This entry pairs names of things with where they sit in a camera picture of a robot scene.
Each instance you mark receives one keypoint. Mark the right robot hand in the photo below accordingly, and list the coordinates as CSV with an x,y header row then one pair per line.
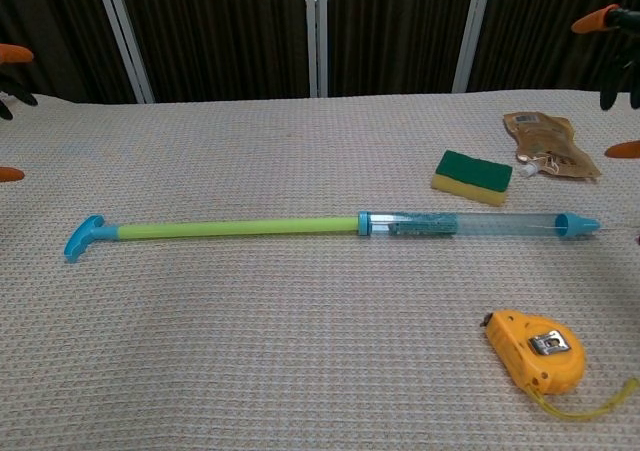
x,y
627,46

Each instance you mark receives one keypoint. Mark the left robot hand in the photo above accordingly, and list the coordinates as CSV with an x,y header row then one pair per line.
x,y
12,83

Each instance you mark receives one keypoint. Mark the yellow tape measure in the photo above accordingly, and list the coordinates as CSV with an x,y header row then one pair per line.
x,y
540,356

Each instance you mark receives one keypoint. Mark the brown snack pouch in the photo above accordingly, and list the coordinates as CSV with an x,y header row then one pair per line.
x,y
550,141

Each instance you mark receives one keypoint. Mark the green blue toy pump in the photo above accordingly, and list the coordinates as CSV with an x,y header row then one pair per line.
x,y
500,223

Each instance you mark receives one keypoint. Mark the beige woven tablecloth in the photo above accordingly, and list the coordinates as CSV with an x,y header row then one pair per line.
x,y
250,321

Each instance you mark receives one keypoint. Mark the green yellow sponge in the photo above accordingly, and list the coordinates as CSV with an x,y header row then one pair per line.
x,y
472,171

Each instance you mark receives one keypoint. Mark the dark folding screen panel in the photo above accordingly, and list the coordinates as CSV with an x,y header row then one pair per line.
x,y
55,31
395,31
540,31
220,31

